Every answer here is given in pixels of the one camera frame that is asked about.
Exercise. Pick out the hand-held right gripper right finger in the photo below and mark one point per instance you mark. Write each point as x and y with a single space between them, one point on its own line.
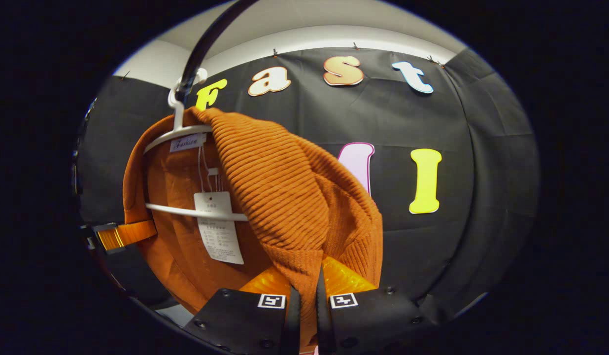
378 320

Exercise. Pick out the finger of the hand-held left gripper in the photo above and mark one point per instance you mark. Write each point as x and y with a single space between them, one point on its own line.
132 234

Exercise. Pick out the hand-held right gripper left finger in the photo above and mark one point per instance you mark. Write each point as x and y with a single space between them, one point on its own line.
235 320

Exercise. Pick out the white plastic hanger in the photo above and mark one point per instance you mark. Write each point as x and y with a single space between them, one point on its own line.
186 132

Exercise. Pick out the white paper garment tag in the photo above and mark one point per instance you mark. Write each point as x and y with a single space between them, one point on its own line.
218 231

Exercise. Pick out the black clothes rail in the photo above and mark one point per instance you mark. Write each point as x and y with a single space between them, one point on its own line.
201 49

